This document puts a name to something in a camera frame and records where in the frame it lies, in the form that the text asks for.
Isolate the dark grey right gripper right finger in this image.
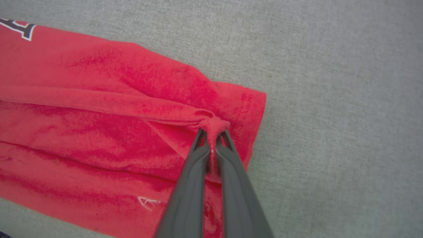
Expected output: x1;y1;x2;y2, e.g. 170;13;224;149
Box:
215;130;275;238

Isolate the red shirt with white trim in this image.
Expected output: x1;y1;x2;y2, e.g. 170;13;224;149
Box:
0;18;267;238

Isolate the grey fabric sofa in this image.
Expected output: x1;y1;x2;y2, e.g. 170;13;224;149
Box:
0;0;423;238

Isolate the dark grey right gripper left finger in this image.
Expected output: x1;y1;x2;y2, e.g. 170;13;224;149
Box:
154;128;212;238

